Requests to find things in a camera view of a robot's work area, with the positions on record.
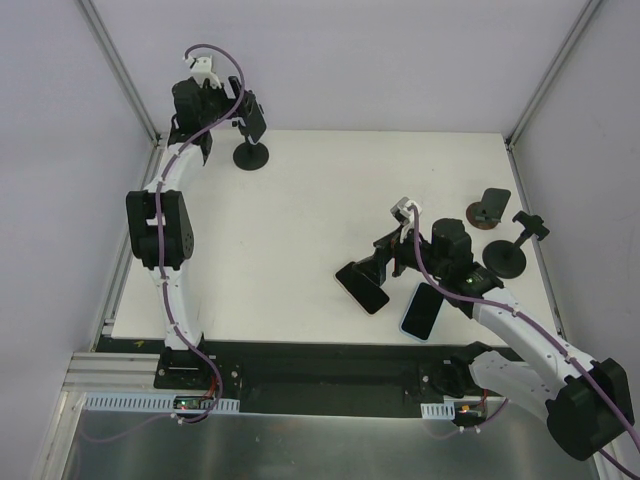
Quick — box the phone with cream case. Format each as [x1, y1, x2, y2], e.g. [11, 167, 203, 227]
[334, 262, 390, 315]

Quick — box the phone with lilac case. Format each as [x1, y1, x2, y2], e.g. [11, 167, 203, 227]
[242, 99, 267, 145]

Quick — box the black clamp phone stand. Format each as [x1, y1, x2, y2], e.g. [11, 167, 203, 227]
[232, 119, 269, 171]

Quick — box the phone stand with wooden base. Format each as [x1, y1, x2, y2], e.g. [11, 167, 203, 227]
[466, 188, 511, 230]

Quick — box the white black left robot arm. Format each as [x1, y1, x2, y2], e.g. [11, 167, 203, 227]
[125, 76, 269, 351]

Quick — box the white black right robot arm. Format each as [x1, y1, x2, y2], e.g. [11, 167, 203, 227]
[342, 215, 639, 460]

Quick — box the phone with blue case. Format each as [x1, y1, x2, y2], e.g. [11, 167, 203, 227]
[400, 283, 444, 342]

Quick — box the black round-base phone stand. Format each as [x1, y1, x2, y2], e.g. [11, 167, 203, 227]
[482, 211, 550, 279]

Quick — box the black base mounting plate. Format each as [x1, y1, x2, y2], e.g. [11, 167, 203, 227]
[152, 339, 511, 416]

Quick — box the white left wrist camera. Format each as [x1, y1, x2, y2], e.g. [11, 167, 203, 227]
[184, 54, 222, 90]

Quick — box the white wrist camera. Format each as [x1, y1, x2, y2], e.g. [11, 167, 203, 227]
[184, 54, 222, 90]
[390, 197, 422, 227]

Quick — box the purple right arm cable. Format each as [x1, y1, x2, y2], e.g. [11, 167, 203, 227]
[407, 202, 640, 480]

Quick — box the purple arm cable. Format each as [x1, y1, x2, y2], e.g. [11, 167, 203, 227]
[154, 43, 246, 426]
[407, 202, 640, 480]

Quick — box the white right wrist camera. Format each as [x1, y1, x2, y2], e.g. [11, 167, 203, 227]
[390, 197, 422, 227]

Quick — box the aluminium corner frame post left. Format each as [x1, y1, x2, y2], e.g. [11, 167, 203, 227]
[74, 0, 161, 146]

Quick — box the aluminium corner frame post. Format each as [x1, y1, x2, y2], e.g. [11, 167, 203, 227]
[505, 0, 605, 151]
[74, 0, 161, 146]

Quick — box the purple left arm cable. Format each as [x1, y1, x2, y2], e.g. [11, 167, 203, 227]
[154, 43, 246, 426]

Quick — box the aluminium corner frame post right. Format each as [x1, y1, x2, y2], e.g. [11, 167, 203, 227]
[505, 0, 605, 151]

